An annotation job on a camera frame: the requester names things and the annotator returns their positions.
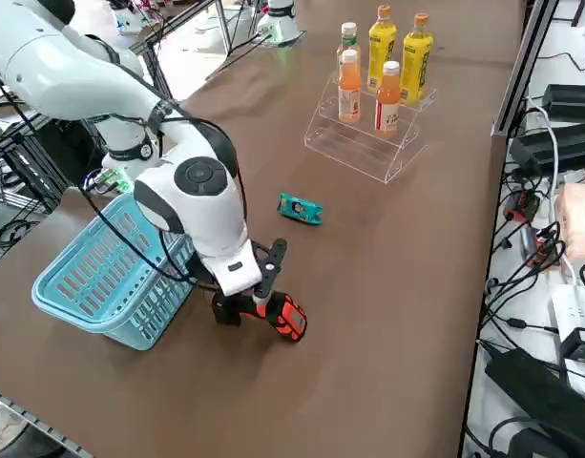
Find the white power strip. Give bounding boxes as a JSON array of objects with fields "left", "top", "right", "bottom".
[{"left": 549, "top": 283, "right": 585, "bottom": 338}]

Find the large black power adapter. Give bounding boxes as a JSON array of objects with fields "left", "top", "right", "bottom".
[{"left": 485, "top": 346, "right": 585, "bottom": 458}]

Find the pale yellow bottle white cap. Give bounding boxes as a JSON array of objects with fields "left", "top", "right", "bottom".
[{"left": 336, "top": 22, "right": 363, "bottom": 73}]

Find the red black plug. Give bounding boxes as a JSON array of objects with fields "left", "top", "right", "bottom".
[{"left": 505, "top": 189, "right": 541, "bottom": 224}]

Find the orange drink bottle white cap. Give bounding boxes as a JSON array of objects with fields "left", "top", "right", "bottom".
[{"left": 373, "top": 60, "right": 403, "bottom": 139}]

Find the reddish drink bottle white cap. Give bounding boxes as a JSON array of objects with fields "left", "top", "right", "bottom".
[{"left": 337, "top": 49, "right": 363, "bottom": 124}]

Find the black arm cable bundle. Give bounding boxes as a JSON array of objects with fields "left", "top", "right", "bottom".
[{"left": 0, "top": 35, "right": 249, "bottom": 290}]

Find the teal potato chips packet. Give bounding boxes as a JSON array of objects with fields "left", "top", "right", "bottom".
[{"left": 277, "top": 192, "right": 325, "bottom": 227}]

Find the peach patterned tissue box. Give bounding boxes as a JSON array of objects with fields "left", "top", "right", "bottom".
[{"left": 556, "top": 183, "right": 585, "bottom": 263}]

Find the thick white cable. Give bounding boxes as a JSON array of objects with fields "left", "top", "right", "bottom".
[{"left": 527, "top": 94, "right": 579, "bottom": 287}]

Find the clear acrylic stepped shelf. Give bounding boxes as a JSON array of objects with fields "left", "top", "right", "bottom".
[{"left": 303, "top": 61, "right": 439, "bottom": 185}]

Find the aluminium frame post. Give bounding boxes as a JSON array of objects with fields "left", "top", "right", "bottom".
[{"left": 491, "top": 0, "right": 560, "bottom": 138}]

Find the long black power box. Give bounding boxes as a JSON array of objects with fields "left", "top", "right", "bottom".
[{"left": 509, "top": 121, "right": 585, "bottom": 174}]

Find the black rectangular power box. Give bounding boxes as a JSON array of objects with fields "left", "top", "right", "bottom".
[{"left": 542, "top": 84, "right": 585, "bottom": 110}]

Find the black metal frame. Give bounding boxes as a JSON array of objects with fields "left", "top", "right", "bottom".
[{"left": 0, "top": 109, "right": 107, "bottom": 216}]

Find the yellow drink bottle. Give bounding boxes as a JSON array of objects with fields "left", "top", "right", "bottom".
[
  {"left": 366, "top": 4, "right": 398, "bottom": 94},
  {"left": 399, "top": 12, "right": 435, "bottom": 106}
]

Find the light blue plastic basket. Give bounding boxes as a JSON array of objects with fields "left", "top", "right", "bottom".
[{"left": 31, "top": 193, "right": 198, "bottom": 352}]

